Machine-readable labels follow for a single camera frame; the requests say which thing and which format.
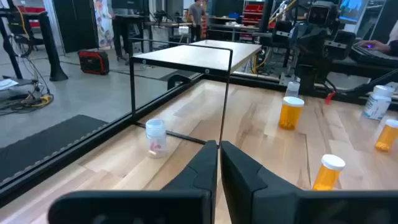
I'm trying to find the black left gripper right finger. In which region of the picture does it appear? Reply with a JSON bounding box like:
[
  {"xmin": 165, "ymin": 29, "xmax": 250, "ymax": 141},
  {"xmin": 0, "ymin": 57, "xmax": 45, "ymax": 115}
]
[{"xmin": 220, "ymin": 140, "xmax": 398, "ymax": 224}]

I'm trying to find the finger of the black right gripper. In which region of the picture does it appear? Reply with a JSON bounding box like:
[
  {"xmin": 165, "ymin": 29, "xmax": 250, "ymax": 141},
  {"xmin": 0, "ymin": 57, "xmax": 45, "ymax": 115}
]
[
  {"xmin": 314, "ymin": 27, "xmax": 332, "ymax": 62},
  {"xmin": 297, "ymin": 26, "xmax": 315, "ymax": 58}
]

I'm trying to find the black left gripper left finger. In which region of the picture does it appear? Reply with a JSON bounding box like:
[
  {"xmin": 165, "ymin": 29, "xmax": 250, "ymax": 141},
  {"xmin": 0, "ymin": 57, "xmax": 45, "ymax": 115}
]
[{"xmin": 47, "ymin": 139, "xmax": 218, "ymax": 224}]

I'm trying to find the clear plastic bottle white cap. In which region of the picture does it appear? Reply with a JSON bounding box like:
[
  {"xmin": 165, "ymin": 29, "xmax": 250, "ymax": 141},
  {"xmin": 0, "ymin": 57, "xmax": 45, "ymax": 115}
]
[
  {"xmin": 285, "ymin": 81, "xmax": 301, "ymax": 98},
  {"xmin": 145, "ymin": 118, "xmax": 168, "ymax": 159}
]

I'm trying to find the white melatonin supplement bottle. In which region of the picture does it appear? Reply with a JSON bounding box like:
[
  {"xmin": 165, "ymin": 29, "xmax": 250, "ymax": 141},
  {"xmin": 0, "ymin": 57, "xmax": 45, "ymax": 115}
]
[{"xmin": 361, "ymin": 85, "xmax": 396, "ymax": 121}]

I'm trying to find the large orange pill bottle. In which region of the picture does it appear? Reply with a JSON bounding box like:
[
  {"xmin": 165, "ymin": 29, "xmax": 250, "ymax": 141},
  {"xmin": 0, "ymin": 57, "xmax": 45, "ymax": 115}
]
[{"xmin": 278, "ymin": 96, "xmax": 305, "ymax": 131}]

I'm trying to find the small orange pill bottle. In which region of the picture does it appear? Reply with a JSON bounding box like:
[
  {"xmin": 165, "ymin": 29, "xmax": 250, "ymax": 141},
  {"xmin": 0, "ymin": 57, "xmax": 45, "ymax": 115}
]
[
  {"xmin": 374, "ymin": 119, "xmax": 398, "ymax": 152},
  {"xmin": 312, "ymin": 154, "xmax": 346, "ymax": 191}
]

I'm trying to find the black keyboard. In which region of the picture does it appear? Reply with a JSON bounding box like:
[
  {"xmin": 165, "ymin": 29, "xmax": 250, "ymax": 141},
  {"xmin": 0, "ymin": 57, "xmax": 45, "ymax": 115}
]
[{"xmin": 349, "ymin": 45, "xmax": 398, "ymax": 68}]

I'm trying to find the person's hand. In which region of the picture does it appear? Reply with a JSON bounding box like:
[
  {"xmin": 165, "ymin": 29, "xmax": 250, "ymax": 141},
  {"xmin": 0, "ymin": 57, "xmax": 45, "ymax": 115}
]
[{"xmin": 356, "ymin": 39, "xmax": 392, "ymax": 54}]

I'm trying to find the blue lit monitor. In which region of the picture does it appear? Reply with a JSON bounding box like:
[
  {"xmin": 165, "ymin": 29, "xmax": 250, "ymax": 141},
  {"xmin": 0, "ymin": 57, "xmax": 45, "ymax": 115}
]
[{"xmin": 338, "ymin": 0, "xmax": 368, "ymax": 25}]

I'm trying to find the yellow slanted pole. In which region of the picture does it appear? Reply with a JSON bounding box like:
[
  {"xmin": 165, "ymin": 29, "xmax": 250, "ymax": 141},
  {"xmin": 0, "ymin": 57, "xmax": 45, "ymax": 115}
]
[{"xmin": 269, "ymin": 0, "xmax": 298, "ymax": 24}]

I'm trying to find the person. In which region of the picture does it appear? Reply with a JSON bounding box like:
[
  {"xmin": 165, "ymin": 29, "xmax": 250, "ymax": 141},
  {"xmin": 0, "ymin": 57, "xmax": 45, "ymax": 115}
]
[
  {"xmin": 187, "ymin": 0, "xmax": 206, "ymax": 43},
  {"xmin": 386, "ymin": 20, "xmax": 398, "ymax": 57}
]

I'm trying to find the small red clamp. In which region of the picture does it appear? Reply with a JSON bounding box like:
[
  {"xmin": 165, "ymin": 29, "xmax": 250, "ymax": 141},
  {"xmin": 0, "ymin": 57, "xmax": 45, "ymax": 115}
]
[{"xmin": 325, "ymin": 90, "xmax": 337, "ymax": 106}]

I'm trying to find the red storage bin rack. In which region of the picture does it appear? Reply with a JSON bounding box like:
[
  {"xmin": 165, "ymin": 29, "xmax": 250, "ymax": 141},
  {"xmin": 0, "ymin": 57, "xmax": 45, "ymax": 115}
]
[{"xmin": 242, "ymin": 3, "xmax": 265, "ymax": 27}]

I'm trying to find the black hazard-striped floor mat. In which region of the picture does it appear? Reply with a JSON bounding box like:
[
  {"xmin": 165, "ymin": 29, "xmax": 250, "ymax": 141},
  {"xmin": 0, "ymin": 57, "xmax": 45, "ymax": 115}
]
[{"xmin": 0, "ymin": 114, "xmax": 108, "ymax": 184}]

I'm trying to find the red black power station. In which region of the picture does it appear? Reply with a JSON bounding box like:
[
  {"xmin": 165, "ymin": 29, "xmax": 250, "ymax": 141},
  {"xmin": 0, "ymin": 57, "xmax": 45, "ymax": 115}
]
[{"xmin": 77, "ymin": 49, "xmax": 110, "ymax": 76}]

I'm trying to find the floral patterned cloth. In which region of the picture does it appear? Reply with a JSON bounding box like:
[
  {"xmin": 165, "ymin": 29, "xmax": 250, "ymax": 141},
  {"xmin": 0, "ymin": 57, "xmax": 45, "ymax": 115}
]
[{"xmin": 93, "ymin": 0, "xmax": 115, "ymax": 49}]

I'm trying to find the black standing desk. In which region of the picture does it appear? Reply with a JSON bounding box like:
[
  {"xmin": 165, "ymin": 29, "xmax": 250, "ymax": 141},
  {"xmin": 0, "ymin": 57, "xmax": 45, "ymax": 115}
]
[{"xmin": 0, "ymin": 8, "xmax": 69, "ymax": 82}]

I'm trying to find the black tall cabinet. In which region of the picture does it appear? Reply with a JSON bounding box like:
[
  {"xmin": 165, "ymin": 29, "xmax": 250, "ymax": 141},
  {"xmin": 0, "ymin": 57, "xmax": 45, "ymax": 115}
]
[{"xmin": 52, "ymin": 0, "xmax": 100, "ymax": 54}]

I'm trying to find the white paper sheet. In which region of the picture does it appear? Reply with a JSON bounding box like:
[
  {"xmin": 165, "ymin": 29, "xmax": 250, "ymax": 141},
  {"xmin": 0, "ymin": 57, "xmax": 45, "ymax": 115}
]
[{"xmin": 0, "ymin": 78, "xmax": 19, "ymax": 91}]

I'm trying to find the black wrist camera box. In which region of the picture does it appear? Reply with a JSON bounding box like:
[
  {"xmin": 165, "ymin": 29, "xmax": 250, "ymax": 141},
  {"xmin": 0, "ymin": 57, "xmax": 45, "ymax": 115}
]
[{"xmin": 307, "ymin": 1, "xmax": 340, "ymax": 29}]

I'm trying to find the yellow orange floor cable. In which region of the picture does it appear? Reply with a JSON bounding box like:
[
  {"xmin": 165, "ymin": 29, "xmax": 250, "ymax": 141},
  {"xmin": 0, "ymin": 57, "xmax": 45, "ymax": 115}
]
[{"xmin": 251, "ymin": 51, "xmax": 268, "ymax": 75}]

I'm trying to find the wooden shelf black metal frame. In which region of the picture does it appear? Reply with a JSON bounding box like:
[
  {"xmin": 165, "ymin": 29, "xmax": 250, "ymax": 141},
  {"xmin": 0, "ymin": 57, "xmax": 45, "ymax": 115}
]
[{"xmin": 129, "ymin": 37, "xmax": 262, "ymax": 147}]

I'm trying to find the black aluminium rig frame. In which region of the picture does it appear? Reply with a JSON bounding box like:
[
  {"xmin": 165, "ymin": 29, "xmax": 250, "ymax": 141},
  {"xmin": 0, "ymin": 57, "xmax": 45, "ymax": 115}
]
[{"xmin": 0, "ymin": 70, "xmax": 398, "ymax": 208}]

